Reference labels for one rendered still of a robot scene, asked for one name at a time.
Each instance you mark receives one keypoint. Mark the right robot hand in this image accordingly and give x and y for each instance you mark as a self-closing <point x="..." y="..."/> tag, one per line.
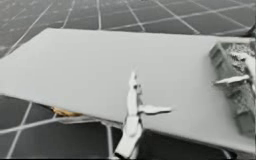
<point x="233" y="79"/>

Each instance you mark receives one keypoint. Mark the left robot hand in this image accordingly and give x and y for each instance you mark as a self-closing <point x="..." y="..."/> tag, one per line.
<point x="132" y="100"/>

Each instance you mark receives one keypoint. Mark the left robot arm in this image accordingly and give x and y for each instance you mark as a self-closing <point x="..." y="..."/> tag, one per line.
<point x="128" y="140"/>

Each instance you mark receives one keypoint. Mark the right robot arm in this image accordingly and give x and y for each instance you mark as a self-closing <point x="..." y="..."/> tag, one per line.
<point x="250" y="65"/>

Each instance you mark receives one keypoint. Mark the grey cart with brown box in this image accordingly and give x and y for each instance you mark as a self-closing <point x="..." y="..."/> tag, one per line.
<point x="83" y="66"/>

